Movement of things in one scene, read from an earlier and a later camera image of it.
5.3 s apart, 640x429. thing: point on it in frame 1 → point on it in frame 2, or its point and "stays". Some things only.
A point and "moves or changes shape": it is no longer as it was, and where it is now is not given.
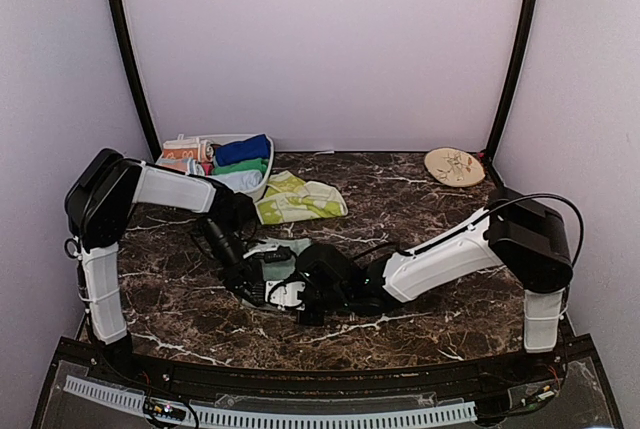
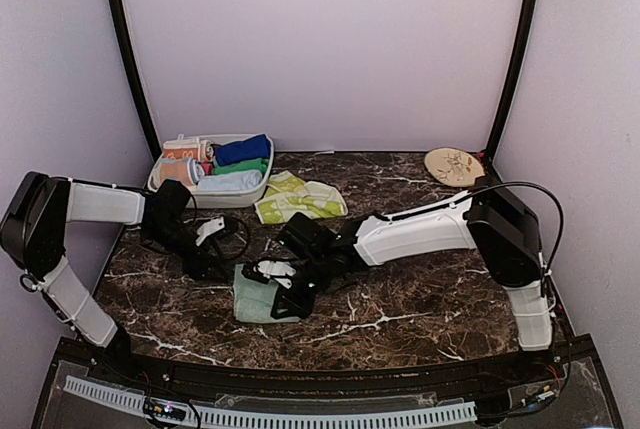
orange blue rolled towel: [187, 165] stays
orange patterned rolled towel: [181, 148] stays
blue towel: [249, 149] stays
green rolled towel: [257, 165] stays
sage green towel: [281, 269] moves or changes shape
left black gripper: [242, 272] → [195, 270]
